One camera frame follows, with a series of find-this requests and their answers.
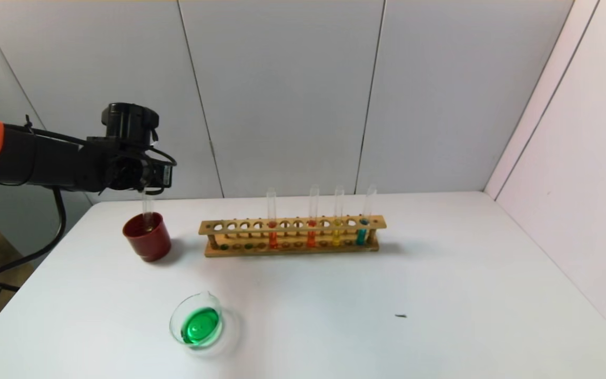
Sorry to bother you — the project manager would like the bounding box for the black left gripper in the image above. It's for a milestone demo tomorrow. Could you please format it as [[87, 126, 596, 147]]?
[[145, 162, 173, 195]]

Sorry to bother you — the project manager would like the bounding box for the wooden test tube rack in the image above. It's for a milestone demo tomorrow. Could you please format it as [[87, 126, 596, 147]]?
[[199, 215, 387, 258]]

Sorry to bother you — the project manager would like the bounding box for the dark red plastic cup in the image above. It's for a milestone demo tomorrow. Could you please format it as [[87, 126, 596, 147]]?
[[122, 212, 173, 262]]

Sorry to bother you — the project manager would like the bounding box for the teal pigment glass test tube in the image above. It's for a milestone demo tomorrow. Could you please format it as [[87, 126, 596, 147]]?
[[356, 185, 377, 246]]

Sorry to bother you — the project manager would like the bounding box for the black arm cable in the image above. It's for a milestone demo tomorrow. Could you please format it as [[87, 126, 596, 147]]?
[[0, 120, 178, 288]]

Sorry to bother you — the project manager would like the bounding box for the clear glass beaker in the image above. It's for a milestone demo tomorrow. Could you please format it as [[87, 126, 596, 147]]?
[[169, 291, 235, 358]]

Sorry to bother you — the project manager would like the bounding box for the yellow pigment glass test tube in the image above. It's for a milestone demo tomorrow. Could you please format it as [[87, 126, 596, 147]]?
[[331, 185, 345, 247]]

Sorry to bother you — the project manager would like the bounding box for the red-orange pigment test tube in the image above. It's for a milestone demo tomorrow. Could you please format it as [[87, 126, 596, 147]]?
[[307, 184, 320, 248]]

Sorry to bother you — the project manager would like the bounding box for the orange pigment glass test tube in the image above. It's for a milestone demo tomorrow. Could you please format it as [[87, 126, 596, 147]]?
[[267, 187, 278, 250]]

